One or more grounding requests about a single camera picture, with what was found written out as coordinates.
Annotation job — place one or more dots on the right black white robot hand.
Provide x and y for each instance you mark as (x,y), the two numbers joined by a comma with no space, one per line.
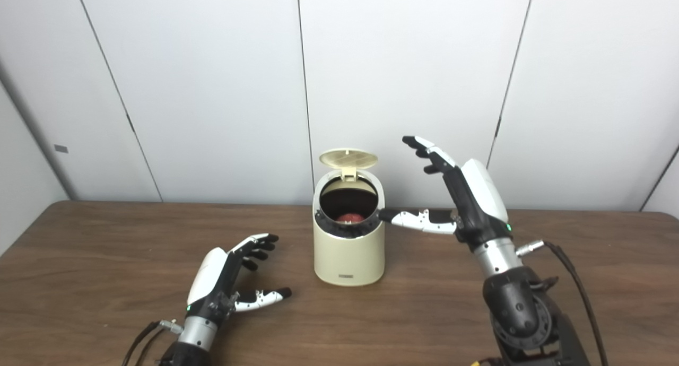
(477,201)

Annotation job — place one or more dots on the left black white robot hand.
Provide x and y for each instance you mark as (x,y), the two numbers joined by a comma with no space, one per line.
(212,281)

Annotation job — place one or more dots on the red apple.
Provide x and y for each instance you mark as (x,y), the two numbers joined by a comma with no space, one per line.
(350,218)

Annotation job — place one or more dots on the cream round bin lid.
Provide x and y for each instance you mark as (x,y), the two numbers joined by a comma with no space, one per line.
(348,158)

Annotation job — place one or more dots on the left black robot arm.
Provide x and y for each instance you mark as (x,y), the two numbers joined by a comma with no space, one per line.
(193,339)

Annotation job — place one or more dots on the cream-colored cylindrical bin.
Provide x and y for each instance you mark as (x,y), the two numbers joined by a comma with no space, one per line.
(347,257)

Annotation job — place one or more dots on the small grey wall label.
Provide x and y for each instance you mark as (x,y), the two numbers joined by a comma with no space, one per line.
(61,148)

